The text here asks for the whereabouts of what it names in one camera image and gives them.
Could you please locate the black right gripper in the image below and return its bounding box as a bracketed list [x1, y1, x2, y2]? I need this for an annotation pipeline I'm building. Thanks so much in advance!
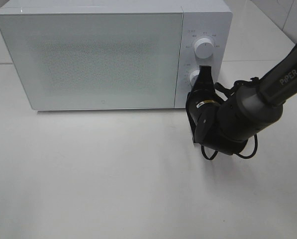
[186, 65, 223, 124]

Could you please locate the white timer knob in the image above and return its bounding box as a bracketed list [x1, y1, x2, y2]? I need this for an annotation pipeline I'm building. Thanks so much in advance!
[189, 70, 200, 87]

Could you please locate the white microwave door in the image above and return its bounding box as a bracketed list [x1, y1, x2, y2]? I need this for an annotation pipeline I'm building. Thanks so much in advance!
[0, 13, 182, 110]

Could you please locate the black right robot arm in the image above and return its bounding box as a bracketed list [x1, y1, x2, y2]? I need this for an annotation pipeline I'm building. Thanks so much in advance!
[186, 43, 297, 160]

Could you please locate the white upper power knob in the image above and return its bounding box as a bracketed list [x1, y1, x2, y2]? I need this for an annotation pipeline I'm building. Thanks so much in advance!
[193, 36, 214, 59]

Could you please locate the white microwave oven body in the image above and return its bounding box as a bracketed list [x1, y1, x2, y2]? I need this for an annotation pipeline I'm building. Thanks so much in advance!
[0, 0, 233, 109]

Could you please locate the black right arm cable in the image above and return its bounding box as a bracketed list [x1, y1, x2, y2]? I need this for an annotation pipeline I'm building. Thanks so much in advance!
[200, 77, 260, 160]

